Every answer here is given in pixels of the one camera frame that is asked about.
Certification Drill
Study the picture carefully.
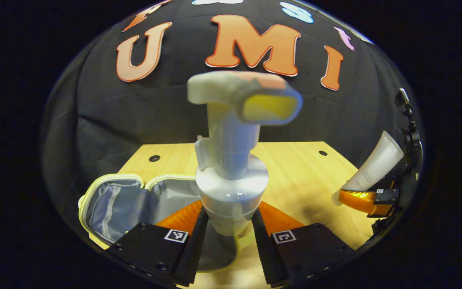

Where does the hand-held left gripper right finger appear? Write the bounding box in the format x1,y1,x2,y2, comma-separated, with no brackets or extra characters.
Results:
251,201,357,288

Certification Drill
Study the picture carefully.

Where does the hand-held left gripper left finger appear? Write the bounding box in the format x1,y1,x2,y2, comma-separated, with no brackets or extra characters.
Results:
106,199,210,288

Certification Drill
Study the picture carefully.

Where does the white squeeze tube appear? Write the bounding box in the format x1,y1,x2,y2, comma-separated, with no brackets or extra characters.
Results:
331,130,405,206

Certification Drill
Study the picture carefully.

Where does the white pump bottle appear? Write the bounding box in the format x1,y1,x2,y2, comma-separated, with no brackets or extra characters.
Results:
186,71,304,237

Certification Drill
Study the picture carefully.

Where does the yellow-trimmed grey suitcase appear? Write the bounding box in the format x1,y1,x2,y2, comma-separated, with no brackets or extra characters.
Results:
77,173,256,274

